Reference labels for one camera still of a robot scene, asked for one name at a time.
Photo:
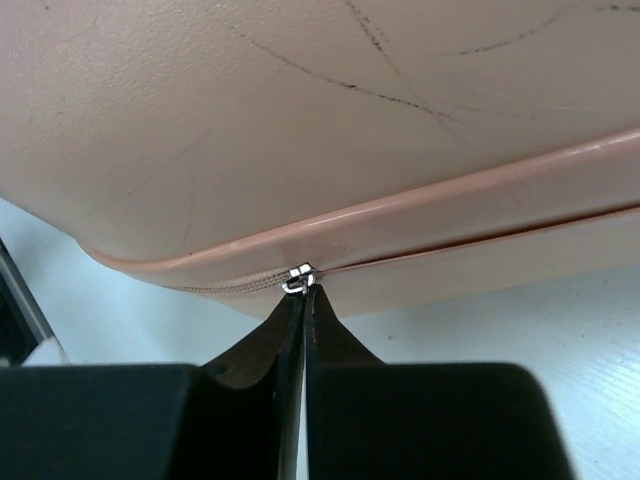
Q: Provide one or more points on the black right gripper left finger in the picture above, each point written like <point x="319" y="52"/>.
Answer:
<point x="235" y="417"/>

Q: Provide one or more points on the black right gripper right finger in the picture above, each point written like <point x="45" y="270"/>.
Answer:
<point x="367" y="419"/>

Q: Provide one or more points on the pink hard-shell suitcase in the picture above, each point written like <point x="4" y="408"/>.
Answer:
<point x="409" y="151"/>

